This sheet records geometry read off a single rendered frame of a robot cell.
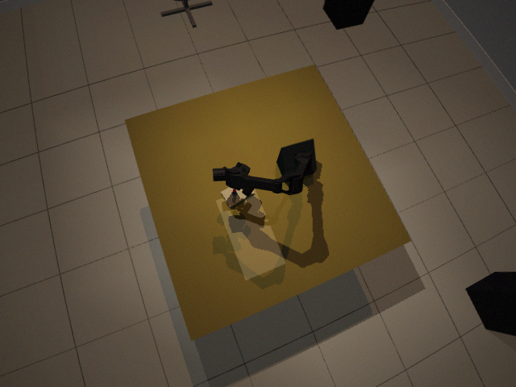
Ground beige rectangular board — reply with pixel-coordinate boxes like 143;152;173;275
221;187;248;207

